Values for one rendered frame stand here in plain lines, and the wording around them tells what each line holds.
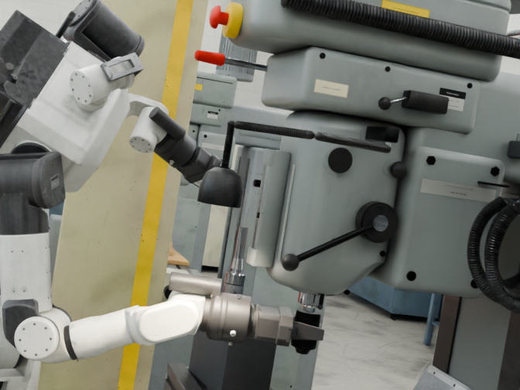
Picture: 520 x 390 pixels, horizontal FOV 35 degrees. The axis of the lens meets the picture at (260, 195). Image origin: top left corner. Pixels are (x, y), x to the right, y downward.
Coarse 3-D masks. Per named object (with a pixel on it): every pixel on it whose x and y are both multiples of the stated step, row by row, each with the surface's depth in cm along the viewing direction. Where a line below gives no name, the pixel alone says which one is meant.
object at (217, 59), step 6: (198, 54) 151; (204, 54) 151; (210, 54) 151; (216, 54) 152; (222, 54) 152; (198, 60) 152; (204, 60) 151; (210, 60) 151; (216, 60) 152; (222, 60) 152; (228, 60) 153; (234, 60) 153; (240, 60) 154; (240, 66) 154; (246, 66) 154; (252, 66) 154; (258, 66) 155; (264, 66) 155
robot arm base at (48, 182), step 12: (0, 156) 154; (12, 156) 154; (24, 156) 154; (36, 156) 153; (48, 156) 150; (60, 156) 155; (36, 168) 146; (48, 168) 148; (60, 168) 155; (36, 180) 146; (48, 180) 148; (60, 180) 154; (36, 192) 146; (48, 192) 148; (60, 192) 154; (48, 204) 148
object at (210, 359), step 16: (192, 352) 201; (208, 352) 191; (224, 352) 183; (240, 352) 183; (256, 352) 184; (272, 352) 186; (192, 368) 200; (208, 368) 190; (224, 368) 182; (240, 368) 183; (256, 368) 185; (208, 384) 189; (224, 384) 182; (240, 384) 184; (256, 384) 185
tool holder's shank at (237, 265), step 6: (240, 228) 196; (246, 228) 196; (240, 234) 196; (246, 234) 196; (240, 240) 196; (240, 246) 196; (234, 252) 197; (240, 252) 196; (234, 258) 196; (240, 258) 196; (234, 264) 196; (240, 264) 196; (234, 270) 196; (240, 270) 197
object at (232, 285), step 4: (228, 280) 196; (232, 280) 195; (236, 280) 195; (240, 280) 196; (244, 280) 197; (224, 284) 197; (228, 284) 196; (232, 284) 196; (236, 284) 195; (240, 284) 196; (244, 284) 198; (224, 288) 197; (228, 288) 196; (232, 288) 195; (236, 288) 196; (240, 288) 196; (228, 292) 196; (232, 292) 196; (236, 292) 196; (240, 292) 196
